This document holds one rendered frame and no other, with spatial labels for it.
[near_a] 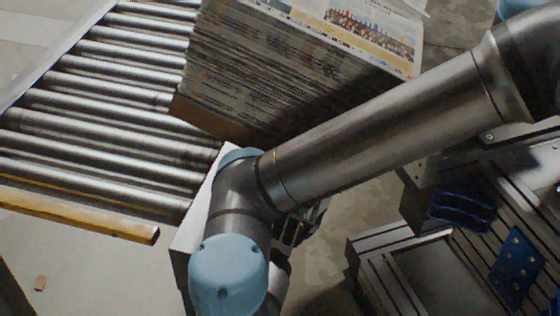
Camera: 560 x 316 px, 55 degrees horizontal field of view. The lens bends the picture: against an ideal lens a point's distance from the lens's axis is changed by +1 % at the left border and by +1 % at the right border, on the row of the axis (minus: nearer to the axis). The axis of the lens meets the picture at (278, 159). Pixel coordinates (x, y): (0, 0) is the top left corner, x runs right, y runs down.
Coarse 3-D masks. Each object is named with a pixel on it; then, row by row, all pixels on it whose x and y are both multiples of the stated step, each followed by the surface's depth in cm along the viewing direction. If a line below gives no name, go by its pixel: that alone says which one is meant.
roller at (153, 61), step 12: (84, 48) 124; (96, 48) 124; (108, 48) 123; (120, 48) 123; (108, 60) 123; (120, 60) 123; (132, 60) 122; (144, 60) 121; (156, 60) 121; (168, 60) 120; (180, 60) 120; (168, 72) 121; (180, 72) 120
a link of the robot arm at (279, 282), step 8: (272, 264) 65; (272, 272) 64; (280, 272) 65; (272, 280) 63; (280, 280) 64; (288, 280) 66; (272, 288) 63; (280, 288) 64; (280, 296) 64; (280, 304) 64; (280, 312) 65
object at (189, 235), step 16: (224, 144) 101; (208, 176) 95; (208, 192) 92; (192, 208) 89; (208, 208) 89; (192, 224) 87; (176, 240) 85; (192, 240) 85; (176, 256) 84; (176, 272) 88
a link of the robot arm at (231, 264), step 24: (216, 216) 57; (240, 216) 57; (216, 240) 52; (240, 240) 52; (264, 240) 56; (192, 264) 50; (216, 264) 50; (240, 264) 50; (264, 264) 51; (192, 288) 50; (216, 288) 49; (240, 288) 49; (264, 288) 52; (216, 312) 50; (240, 312) 50; (264, 312) 54
